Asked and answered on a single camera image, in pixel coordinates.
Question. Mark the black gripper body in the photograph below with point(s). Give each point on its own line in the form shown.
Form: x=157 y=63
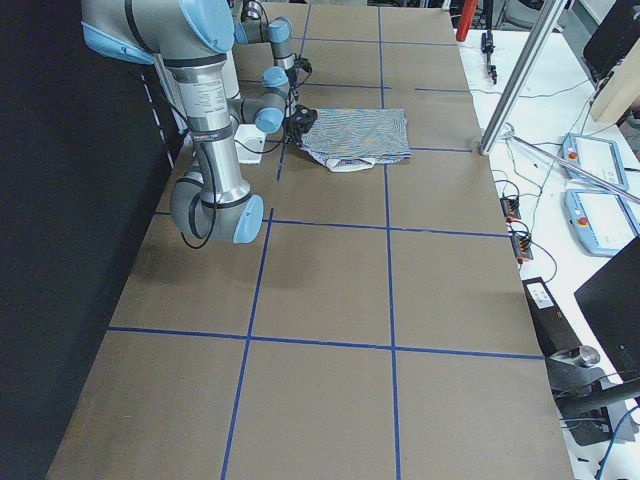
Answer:
x=300 y=120

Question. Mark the navy white striped polo shirt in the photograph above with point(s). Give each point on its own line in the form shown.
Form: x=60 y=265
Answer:
x=350 y=140

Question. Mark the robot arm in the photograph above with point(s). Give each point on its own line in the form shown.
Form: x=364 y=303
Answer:
x=255 y=27
x=203 y=205

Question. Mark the red cylinder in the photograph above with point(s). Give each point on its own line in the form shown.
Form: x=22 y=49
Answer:
x=468 y=10

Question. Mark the orange black connector block far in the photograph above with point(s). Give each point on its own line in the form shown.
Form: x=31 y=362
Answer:
x=510 y=206

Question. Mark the orange black connector block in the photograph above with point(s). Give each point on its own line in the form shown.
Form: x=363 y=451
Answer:
x=521 y=241
x=510 y=206

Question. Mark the orange black connector block near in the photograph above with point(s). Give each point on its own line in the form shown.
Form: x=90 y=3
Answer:
x=521 y=241

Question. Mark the metal rod with hook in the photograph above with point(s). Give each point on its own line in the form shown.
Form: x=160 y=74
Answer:
x=508 y=133

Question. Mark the blue teach pendant far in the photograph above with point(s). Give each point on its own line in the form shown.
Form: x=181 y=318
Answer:
x=597 y=156

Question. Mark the blue teach pendant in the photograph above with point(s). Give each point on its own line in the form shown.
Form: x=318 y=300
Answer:
x=597 y=156
x=603 y=222

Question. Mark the blue teach pendant near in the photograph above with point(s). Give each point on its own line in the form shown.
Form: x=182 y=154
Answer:
x=603 y=222

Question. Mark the black labelled box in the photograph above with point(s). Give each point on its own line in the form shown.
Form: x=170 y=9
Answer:
x=553 y=331

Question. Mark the black monitor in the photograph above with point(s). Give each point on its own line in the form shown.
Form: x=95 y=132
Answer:
x=609 y=302

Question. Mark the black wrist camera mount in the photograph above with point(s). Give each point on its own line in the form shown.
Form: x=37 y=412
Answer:
x=303 y=111
x=304 y=64

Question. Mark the aluminium frame post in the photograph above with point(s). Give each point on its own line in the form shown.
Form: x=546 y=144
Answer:
x=536 y=40

